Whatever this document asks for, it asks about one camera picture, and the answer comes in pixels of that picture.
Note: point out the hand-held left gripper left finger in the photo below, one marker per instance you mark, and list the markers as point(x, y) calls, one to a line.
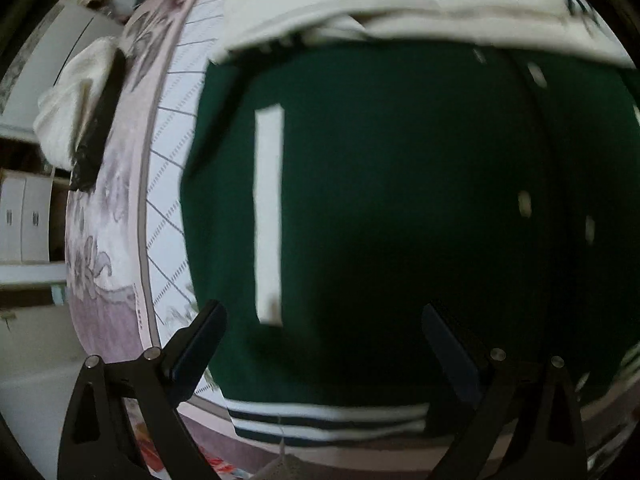
point(200, 342)

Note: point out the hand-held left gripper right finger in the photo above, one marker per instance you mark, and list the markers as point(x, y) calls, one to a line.
point(450, 352)

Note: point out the green jacket with white stripes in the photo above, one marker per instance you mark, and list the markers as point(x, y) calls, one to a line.
point(400, 200)

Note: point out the mauve floral bed blanket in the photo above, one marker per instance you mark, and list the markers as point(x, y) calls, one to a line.
point(105, 240)

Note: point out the white diamond-pattern floral mat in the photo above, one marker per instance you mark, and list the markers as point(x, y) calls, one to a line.
point(167, 200)

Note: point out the white drawer cabinet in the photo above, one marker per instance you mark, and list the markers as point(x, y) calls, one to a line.
point(25, 217)

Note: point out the black cloth garment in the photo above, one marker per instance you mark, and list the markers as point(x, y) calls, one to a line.
point(97, 125)

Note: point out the white cloth garment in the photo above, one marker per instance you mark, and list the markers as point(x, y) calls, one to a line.
point(60, 110)

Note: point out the white wardrobe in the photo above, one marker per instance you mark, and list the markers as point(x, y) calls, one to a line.
point(55, 45)

